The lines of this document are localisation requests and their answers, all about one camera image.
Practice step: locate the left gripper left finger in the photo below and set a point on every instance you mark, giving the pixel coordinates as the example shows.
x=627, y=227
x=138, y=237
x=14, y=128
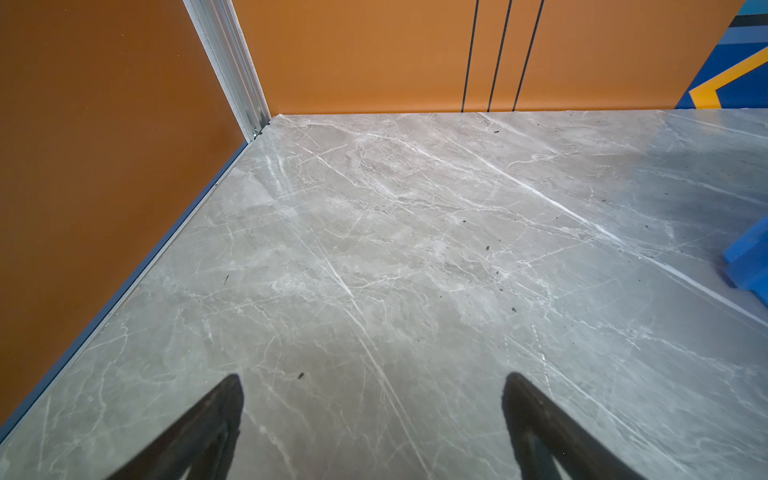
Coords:
x=199, y=445

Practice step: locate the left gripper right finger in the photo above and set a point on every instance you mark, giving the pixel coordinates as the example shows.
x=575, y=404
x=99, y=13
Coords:
x=546, y=440

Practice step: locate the blue plastic bin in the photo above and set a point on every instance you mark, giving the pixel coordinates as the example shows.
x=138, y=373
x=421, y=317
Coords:
x=747, y=261

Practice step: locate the left aluminium corner post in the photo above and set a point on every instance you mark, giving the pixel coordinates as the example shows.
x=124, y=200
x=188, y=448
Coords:
x=224, y=42

